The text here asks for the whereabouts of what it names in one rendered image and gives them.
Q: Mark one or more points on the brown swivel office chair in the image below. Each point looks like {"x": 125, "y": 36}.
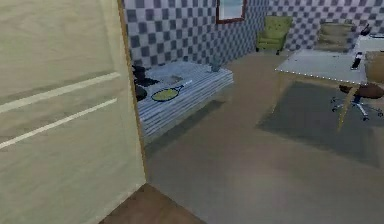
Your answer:
{"x": 361, "y": 98}

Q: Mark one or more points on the white desk with wooden legs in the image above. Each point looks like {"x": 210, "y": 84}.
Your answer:
{"x": 323, "y": 66}

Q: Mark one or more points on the beige room door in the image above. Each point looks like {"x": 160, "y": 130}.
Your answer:
{"x": 60, "y": 110}

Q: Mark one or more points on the black remote control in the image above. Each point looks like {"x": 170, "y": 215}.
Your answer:
{"x": 356, "y": 61}

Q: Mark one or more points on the grey cup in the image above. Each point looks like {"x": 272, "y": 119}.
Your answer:
{"x": 215, "y": 64}

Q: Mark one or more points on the tan wooden chair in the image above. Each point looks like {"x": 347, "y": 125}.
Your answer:
{"x": 335, "y": 36}

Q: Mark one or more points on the grey striped bed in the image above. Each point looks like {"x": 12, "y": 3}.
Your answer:
{"x": 186, "y": 90}

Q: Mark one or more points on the green armchair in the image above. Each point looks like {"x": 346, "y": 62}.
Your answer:
{"x": 274, "y": 33}

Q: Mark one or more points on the black desk lamp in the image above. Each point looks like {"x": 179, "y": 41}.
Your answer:
{"x": 366, "y": 30}

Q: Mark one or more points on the red framed window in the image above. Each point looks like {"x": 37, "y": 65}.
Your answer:
{"x": 230, "y": 10}

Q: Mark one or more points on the green tennis racket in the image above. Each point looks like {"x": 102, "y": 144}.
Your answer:
{"x": 165, "y": 94}

